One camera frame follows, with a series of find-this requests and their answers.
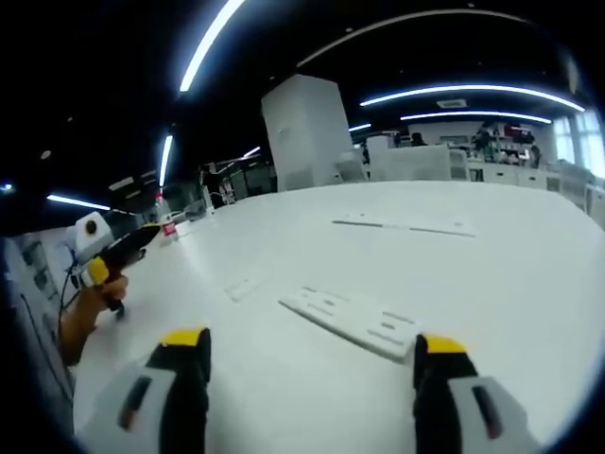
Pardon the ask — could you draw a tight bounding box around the white pillar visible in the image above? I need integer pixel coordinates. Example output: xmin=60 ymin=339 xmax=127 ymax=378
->
xmin=260 ymin=74 xmax=369 ymax=193

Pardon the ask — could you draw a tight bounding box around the white slotted socket holder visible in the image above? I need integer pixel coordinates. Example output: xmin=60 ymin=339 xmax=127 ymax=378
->
xmin=277 ymin=283 xmax=424 ymax=365

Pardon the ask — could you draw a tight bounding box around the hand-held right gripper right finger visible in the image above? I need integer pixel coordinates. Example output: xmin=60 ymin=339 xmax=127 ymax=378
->
xmin=411 ymin=333 xmax=543 ymax=454

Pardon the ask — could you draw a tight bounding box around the white curved ceiling rail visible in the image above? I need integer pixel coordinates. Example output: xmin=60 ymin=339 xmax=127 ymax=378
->
xmin=296 ymin=9 xmax=535 ymax=67

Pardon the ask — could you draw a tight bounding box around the small white socket holder cover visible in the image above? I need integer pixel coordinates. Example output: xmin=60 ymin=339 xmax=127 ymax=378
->
xmin=223 ymin=275 xmax=262 ymax=304

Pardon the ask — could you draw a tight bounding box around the person's left hand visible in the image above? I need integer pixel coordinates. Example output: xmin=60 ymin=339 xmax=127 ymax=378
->
xmin=79 ymin=273 xmax=130 ymax=327

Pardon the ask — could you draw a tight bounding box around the long white rail strip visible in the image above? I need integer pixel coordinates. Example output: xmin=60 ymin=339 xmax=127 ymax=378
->
xmin=330 ymin=215 xmax=478 ymax=238

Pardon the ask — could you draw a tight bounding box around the curved ceiling light strip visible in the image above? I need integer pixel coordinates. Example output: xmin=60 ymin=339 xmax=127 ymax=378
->
xmin=358 ymin=84 xmax=586 ymax=113
xmin=400 ymin=111 xmax=553 ymax=125

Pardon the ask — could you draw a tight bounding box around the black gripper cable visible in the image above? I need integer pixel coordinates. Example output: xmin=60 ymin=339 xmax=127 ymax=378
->
xmin=56 ymin=245 xmax=84 ymax=332

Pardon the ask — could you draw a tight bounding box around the white ceiling light strip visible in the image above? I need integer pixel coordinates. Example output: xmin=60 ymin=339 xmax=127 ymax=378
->
xmin=179 ymin=0 xmax=247 ymax=94
xmin=159 ymin=134 xmax=174 ymax=188
xmin=46 ymin=193 xmax=111 ymax=212

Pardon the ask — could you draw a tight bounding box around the clear bottle with red cap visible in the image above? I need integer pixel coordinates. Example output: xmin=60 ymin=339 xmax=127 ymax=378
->
xmin=154 ymin=190 xmax=180 ymax=247

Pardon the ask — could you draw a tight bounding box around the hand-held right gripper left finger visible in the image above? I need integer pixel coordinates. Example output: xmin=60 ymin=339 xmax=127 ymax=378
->
xmin=75 ymin=325 xmax=213 ymax=454

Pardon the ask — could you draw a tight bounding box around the white office chair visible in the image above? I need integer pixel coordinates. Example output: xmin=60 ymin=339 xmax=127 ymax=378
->
xmin=336 ymin=158 xmax=369 ymax=185

